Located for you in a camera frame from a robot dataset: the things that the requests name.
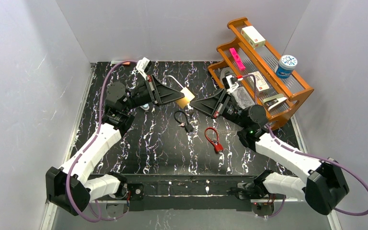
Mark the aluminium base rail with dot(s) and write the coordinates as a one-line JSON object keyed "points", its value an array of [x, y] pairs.
{"points": [[184, 192]]}

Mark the white red staple box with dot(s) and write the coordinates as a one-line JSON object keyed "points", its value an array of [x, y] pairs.
{"points": [[261, 84]]}

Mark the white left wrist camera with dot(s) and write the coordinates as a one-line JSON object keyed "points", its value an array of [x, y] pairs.
{"points": [[143, 66]]}

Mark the packaged blister card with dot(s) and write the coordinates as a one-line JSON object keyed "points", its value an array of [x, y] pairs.
{"points": [[243, 98]]}

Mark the orange grey marker pen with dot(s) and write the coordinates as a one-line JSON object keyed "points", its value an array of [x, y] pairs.
{"points": [[114, 62]]}

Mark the teal white eraser block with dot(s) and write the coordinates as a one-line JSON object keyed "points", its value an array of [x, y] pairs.
{"points": [[145, 107]]}

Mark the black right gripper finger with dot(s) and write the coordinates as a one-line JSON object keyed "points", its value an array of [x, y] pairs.
{"points": [[211, 100], [208, 108]]}

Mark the black cable padlock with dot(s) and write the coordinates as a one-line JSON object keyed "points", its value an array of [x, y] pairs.
{"points": [[188, 127]]}

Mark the silver brass-lock keys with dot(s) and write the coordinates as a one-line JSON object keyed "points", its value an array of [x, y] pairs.
{"points": [[190, 111]]}

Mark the pink highlighter marker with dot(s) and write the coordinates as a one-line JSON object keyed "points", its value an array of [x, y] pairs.
{"points": [[237, 59]]}

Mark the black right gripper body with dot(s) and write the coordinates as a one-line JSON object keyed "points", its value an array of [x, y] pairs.
{"points": [[220, 104]]}

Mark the clear tape roll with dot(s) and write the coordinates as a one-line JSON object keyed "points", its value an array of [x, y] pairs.
{"points": [[225, 72]]}

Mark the blue white round jar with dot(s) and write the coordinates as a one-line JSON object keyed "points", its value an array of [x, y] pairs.
{"points": [[285, 66]]}

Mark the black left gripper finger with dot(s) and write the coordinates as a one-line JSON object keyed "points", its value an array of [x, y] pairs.
{"points": [[171, 97], [172, 82]]}

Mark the orange wooden shelf rack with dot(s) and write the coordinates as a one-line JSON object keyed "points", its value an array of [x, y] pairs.
{"points": [[263, 59]]}

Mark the red cable padlock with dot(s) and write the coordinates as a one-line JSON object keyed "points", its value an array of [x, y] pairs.
{"points": [[218, 148]]}

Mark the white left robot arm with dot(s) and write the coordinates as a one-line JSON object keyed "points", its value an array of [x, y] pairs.
{"points": [[69, 186]]}

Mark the white box top shelf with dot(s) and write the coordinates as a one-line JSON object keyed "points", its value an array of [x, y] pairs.
{"points": [[253, 37]]}

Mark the brass padlock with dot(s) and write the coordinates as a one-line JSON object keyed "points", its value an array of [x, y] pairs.
{"points": [[188, 95]]}

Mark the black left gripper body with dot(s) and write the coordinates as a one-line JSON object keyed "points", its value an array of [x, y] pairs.
{"points": [[152, 90]]}

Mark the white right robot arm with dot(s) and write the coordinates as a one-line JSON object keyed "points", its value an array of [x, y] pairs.
{"points": [[285, 158]]}

